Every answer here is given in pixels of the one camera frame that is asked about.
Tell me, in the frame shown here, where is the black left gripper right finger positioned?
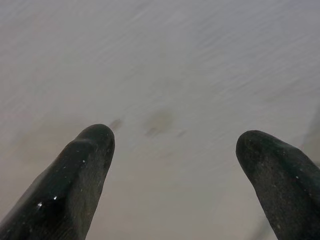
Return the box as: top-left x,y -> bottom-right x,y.
235,129 -> 320,240

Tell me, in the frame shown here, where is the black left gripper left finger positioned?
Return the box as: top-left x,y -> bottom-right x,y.
0,123 -> 116,240

